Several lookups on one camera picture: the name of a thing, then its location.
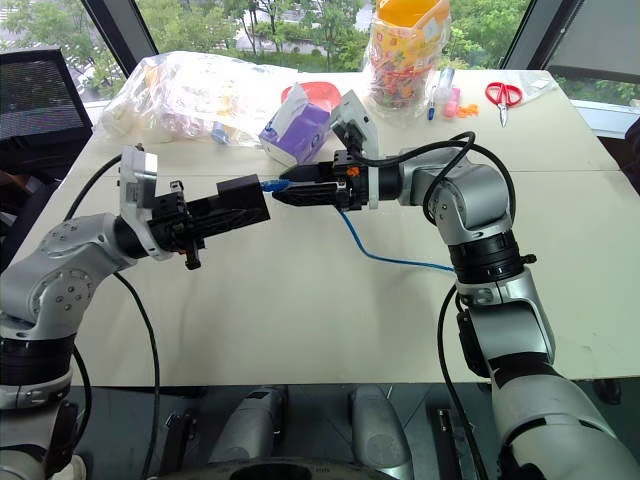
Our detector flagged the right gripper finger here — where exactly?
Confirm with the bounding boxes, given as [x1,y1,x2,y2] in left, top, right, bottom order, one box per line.
[279,163,347,184]
[271,182,347,208]

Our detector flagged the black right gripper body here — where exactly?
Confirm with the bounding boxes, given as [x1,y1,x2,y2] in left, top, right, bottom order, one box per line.
[332,149,371,212]

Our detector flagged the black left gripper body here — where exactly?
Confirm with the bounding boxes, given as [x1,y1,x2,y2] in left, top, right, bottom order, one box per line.
[148,179,207,272]

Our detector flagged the small black box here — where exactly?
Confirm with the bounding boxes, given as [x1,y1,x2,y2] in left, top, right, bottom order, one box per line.
[215,174,272,234]

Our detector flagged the blue Ethernet cable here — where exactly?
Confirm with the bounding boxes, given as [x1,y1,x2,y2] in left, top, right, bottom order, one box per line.
[259,178,456,274]

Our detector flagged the purple tissue pack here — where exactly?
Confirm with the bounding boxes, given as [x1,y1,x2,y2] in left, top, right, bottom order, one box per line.
[257,82,346,169]

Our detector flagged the red plastic bowl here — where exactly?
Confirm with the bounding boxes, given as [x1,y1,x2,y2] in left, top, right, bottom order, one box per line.
[280,80,342,112]

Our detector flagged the clear plastic bag with items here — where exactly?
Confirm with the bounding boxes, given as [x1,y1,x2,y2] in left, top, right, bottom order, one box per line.
[97,49,302,150]

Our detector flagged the pink small toy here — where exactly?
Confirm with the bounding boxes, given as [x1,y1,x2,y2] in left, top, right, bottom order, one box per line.
[443,87,462,120]

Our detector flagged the bag of colourful toys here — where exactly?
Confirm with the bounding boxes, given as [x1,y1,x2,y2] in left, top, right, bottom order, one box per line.
[363,0,452,123]

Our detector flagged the black mesh chair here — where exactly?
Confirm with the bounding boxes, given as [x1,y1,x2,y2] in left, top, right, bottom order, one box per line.
[0,48,95,274]

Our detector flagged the grey rounded robot leg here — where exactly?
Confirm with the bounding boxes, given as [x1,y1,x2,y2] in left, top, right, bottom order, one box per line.
[208,384,290,466]
[348,384,415,480]

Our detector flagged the clear flat plastic bag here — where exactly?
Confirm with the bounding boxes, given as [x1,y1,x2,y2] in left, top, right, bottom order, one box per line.
[513,69,559,103]

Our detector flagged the dark rounded robot waist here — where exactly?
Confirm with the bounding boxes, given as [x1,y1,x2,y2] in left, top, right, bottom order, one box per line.
[162,456,384,480]

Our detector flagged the dark object beside table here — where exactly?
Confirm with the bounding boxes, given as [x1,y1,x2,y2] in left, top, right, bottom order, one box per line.
[610,115,640,199]

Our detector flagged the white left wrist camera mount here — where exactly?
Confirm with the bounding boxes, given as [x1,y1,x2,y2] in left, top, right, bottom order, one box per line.
[118,145,174,262]

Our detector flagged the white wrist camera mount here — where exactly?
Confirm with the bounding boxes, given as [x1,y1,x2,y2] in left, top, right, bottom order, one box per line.
[329,89,385,209]
[118,145,174,262]

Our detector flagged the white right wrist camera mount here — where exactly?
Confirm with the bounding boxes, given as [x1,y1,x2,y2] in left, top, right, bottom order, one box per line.
[329,89,385,209]

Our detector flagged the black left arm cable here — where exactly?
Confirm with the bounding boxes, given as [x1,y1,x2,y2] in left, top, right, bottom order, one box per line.
[62,152,162,480]

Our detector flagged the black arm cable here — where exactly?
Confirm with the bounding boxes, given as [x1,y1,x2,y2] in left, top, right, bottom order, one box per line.
[62,152,162,480]
[348,130,517,480]

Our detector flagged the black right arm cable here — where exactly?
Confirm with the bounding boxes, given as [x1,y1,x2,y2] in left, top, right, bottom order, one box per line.
[348,130,517,480]

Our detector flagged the red handled scissors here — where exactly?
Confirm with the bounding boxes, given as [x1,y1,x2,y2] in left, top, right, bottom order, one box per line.
[484,80,524,128]

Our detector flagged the dark window frame bar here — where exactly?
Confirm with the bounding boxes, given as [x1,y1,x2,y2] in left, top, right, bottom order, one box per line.
[80,0,160,77]
[498,0,554,71]

